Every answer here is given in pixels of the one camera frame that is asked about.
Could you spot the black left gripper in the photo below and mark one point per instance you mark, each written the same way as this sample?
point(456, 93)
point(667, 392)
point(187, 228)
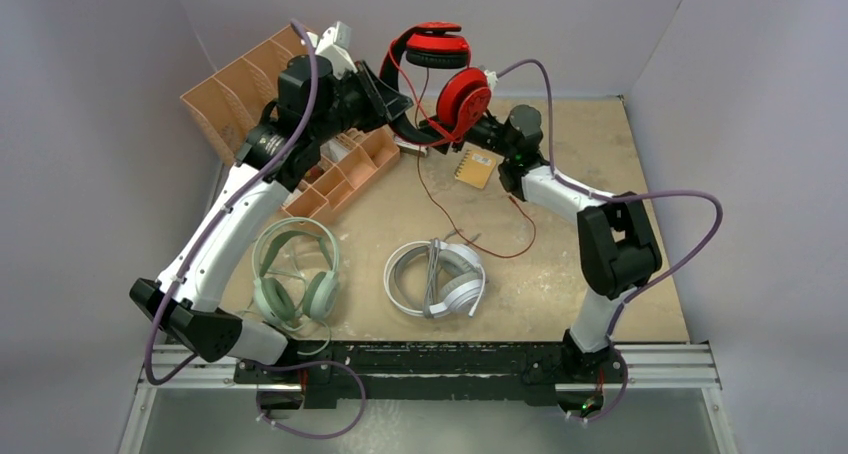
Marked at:
point(392, 103)

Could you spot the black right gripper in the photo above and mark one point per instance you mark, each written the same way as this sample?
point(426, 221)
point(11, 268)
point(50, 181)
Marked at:
point(460, 143)

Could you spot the white over-ear headphones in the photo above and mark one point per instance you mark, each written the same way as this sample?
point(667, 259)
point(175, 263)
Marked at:
point(455, 278)

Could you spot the red black headphones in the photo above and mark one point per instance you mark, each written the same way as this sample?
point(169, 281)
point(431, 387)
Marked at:
point(464, 98)

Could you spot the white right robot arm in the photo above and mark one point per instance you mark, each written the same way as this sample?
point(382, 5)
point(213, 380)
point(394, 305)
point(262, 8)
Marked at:
point(618, 251)

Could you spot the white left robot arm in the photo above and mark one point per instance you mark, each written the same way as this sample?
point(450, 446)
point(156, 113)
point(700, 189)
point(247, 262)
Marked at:
point(311, 107)

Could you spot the mint green headphones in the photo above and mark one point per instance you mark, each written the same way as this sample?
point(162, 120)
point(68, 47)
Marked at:
point(289, 279)

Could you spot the yellow spiral notebook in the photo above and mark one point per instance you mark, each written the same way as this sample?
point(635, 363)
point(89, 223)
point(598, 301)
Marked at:
point(475, 168)

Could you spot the light blue stapler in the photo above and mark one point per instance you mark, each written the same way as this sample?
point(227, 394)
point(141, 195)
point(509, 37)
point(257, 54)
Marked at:
point(405, 147)

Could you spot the peach plastic file organizer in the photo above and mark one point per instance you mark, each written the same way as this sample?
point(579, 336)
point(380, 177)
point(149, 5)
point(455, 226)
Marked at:
point(268, 87)

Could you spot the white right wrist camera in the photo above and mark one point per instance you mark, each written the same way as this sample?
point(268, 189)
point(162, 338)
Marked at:
point(491, 78)

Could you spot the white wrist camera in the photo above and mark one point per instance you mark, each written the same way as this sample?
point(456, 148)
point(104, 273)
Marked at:
point(333, 44)
point(491, 78)

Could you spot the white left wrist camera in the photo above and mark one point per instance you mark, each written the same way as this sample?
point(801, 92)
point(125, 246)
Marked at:
point(333, 44)

